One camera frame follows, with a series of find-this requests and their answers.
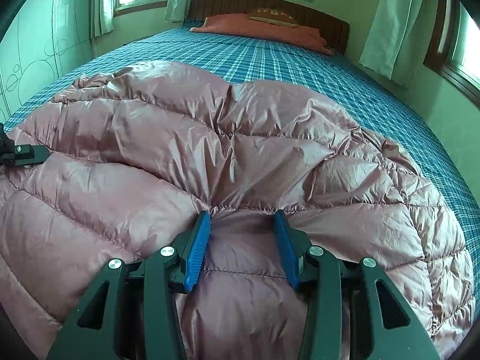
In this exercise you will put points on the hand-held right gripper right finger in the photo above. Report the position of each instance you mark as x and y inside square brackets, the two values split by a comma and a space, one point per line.
[287, 251]

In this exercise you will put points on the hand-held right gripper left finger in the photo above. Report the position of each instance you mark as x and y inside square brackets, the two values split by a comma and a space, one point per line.
[198, 255]

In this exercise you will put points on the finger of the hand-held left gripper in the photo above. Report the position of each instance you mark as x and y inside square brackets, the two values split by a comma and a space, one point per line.
[32, 154]

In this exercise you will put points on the pink quilted down jacket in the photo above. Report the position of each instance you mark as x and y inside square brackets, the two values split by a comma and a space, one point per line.
[150, 180]

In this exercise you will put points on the white wardrobe with circle pattern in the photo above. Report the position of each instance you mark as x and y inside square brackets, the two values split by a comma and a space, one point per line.
[33, 45]

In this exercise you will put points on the bed with blue plaid sheet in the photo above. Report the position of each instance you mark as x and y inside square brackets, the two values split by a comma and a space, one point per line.
[300, 75]

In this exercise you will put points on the small brown patterned cushion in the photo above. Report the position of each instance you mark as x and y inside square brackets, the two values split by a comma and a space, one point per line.
[272, 15]

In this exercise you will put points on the dark wooden headboard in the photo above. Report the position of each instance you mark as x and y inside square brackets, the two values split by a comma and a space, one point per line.
[232, 3]

